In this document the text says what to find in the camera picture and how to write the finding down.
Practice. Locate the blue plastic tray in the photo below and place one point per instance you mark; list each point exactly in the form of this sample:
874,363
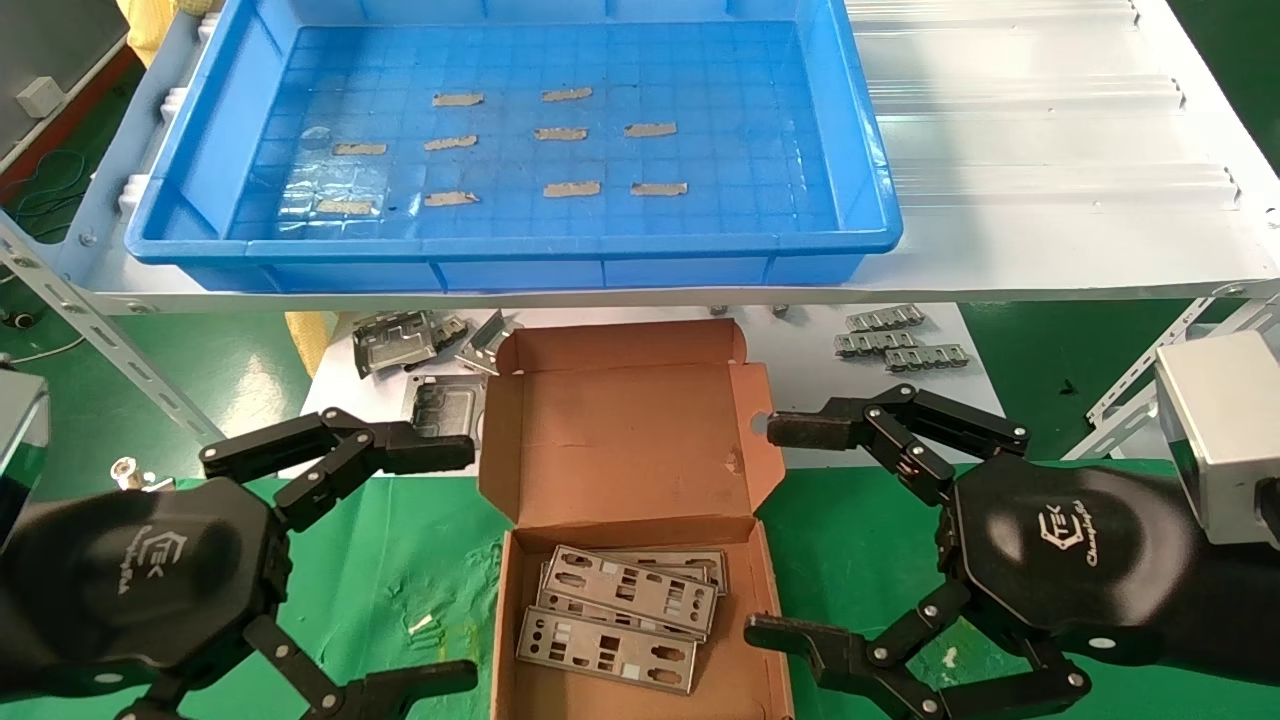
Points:
750,100

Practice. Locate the yellow fabric bundle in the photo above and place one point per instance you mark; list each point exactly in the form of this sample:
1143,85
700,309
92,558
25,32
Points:
140,25
308,340

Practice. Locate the green cloth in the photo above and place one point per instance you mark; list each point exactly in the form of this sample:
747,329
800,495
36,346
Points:
400,560

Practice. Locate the brown cardboard box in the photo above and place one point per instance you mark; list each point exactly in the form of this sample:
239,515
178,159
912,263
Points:
620,440

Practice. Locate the grey tape strip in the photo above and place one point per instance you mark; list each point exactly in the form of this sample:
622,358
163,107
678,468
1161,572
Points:
659,189
345,207
450,198
572,189

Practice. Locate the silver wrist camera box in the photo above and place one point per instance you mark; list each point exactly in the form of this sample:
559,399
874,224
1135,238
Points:
1220,430
20,440

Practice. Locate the white wall socket box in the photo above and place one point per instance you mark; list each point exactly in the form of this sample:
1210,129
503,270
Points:
40,95

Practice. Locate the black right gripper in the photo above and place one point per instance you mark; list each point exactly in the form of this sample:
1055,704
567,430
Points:
1060,550

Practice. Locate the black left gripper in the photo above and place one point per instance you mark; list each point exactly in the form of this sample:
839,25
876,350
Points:
140,585

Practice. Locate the white flat board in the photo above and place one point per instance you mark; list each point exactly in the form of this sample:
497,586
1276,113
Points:
800,370

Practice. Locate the large grey metal bracket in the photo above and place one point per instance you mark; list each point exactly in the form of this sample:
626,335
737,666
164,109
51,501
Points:
395,345

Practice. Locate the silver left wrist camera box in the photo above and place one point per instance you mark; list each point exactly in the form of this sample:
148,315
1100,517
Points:
20,440

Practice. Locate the clear tape patch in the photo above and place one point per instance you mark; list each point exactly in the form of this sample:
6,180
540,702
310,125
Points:
330,182

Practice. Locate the small grey metal bracket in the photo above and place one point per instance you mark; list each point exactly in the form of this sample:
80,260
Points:
450,330

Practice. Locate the angled grey metal bracket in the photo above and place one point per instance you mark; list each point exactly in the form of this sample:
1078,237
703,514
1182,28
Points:
485,345

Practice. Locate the slotted steel rack leg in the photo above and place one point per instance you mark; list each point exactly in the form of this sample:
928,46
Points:
100,330
1120,395

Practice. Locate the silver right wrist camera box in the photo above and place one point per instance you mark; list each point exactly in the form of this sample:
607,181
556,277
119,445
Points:
1220,430

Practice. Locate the silver binder clip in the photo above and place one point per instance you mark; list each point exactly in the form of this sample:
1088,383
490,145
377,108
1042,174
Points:
125,468

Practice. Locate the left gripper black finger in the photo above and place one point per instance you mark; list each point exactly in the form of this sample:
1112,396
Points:
430,452
420,685

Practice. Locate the toothed grey metal strip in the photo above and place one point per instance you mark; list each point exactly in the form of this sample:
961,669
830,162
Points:
927,357
885,319
875,342

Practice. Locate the silver I/O shield plate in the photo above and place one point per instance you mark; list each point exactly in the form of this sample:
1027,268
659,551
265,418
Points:
580,612
585,662
715,570
600,598

